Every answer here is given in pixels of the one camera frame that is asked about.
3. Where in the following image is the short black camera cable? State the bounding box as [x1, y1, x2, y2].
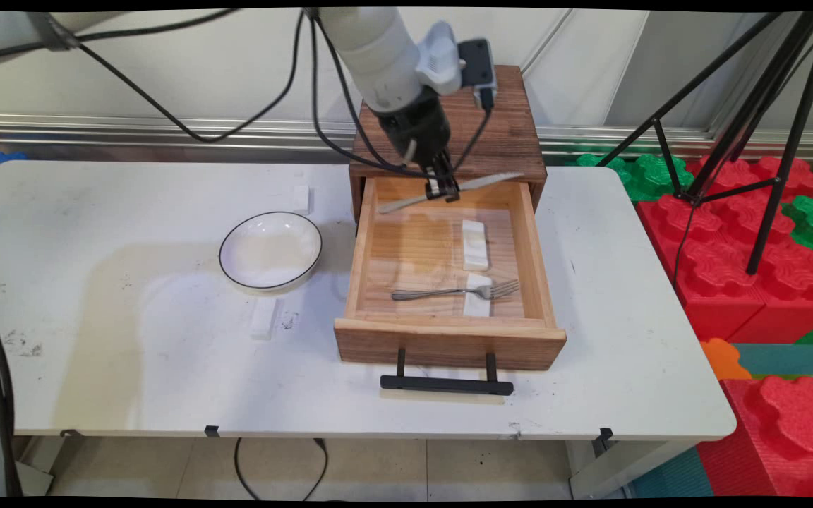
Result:
[452, 106, 493, 174]

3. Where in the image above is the dark wooden drawer cabinet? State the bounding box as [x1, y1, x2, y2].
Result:
[349, 65, 548, 225]

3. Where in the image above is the silver table knife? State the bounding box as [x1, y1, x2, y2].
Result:
[377, 171, 524, 215]

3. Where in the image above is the orange foam piece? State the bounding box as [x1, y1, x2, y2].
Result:
[701, 338, 753, 382]

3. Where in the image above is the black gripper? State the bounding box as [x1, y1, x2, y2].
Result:
[377, 92, 460, 204]

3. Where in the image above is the white bowl with black rim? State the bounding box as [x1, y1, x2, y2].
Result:
[218, 211, 324, 291]

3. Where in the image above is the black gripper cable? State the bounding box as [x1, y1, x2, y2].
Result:
[308, 8, 432, 177]

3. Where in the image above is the silver fork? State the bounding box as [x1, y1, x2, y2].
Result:
[391, 279, 521, 302]

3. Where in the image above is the white table leg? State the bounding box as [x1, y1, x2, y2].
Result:
[567, 439, 693, 500]

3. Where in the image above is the metal wall rail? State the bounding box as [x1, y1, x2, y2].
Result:
[0, 113, 813, 162]

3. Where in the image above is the black tripod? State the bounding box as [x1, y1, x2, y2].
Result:
[596, 10, 813, 276]

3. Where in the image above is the black drawer handle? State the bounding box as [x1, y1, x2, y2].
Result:
[380, 348, 514, 397]

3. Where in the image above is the light wooden drawer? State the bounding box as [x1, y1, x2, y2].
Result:
[334, 176, 568, 372]

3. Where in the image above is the long black robot cable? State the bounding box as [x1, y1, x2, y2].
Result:
[0, 8, 306, 143]

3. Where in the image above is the large red foam block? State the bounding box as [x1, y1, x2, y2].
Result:
[636, 194, 813, 343]

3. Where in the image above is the black cable under table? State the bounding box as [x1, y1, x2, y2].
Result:
[234, 437, 330, 502]

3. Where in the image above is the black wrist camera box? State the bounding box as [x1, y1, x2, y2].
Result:
[457, 39, 498, 110]

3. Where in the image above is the teal foam mat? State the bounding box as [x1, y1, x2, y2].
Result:
[731, 344, 813, 378]

